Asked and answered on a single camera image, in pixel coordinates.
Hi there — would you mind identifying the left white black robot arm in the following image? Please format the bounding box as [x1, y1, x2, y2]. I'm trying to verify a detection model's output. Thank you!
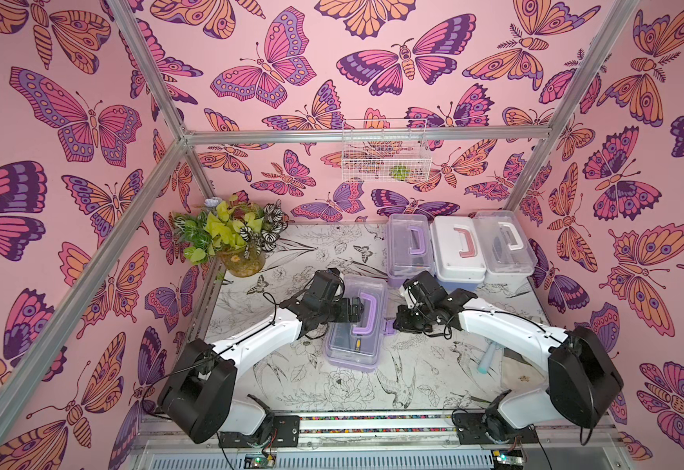
[155, 268, 364, 446]

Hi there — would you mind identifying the white clear-lid toolbox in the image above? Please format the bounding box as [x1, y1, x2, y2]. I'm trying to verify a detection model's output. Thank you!
[472, 211, 537, 293]

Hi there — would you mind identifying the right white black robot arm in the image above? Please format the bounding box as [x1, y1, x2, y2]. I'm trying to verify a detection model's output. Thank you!
[393, 271, 624, 444]

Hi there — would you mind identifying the white wire basket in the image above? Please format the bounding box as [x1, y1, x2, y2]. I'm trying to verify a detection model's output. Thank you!
[339, 127, 432, 184]

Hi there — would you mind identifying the purple toolbox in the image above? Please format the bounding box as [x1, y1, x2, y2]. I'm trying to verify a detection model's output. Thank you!
[385, 213, 435, 289]
[324, 275, 389, 373]

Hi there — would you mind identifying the blue white toolbox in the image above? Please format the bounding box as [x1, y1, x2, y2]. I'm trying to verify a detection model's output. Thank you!
[430, 215, 487, 292]

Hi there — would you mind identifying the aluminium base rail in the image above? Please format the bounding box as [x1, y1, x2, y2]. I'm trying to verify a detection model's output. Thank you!
[123, 409, 636, 469]

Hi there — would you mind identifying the potted green plant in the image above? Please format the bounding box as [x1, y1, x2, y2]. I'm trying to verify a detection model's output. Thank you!
[173, 196, 289, 278]

